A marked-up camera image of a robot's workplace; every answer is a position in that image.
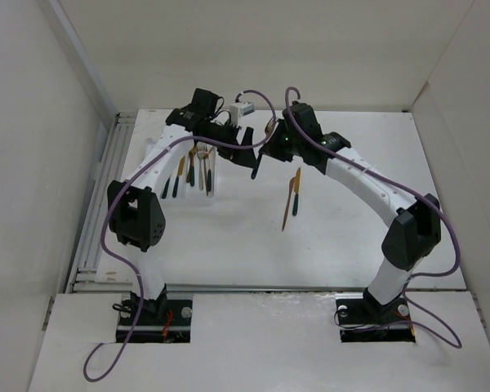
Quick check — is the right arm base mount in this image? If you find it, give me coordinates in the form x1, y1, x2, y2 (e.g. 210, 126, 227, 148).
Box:
334, 290, 416, 343

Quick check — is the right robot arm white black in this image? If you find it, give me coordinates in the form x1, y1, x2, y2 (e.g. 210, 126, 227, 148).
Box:
260, 101, 441, 322

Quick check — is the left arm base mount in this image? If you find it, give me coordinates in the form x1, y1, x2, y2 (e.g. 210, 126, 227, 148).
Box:
112, 292, 194, 344

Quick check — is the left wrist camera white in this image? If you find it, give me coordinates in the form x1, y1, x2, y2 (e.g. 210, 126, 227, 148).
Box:
229, 101, 255, 126

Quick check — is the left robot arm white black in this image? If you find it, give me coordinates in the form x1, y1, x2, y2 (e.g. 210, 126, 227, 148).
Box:
105, 88, 256, 324

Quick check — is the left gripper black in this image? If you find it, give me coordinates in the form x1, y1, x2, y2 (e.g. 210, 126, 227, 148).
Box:
200, 120, 258, 169

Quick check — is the white divided utensil tray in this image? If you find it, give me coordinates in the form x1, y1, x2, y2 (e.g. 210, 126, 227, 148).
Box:
140, 137, 218, 203

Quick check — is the aluminium rail frame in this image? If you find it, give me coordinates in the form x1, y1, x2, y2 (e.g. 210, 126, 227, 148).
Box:
63, 112, 136, 293

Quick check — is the gold knife green handle short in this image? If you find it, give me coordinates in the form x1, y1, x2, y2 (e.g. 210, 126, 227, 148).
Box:
292, 167, 301, 216

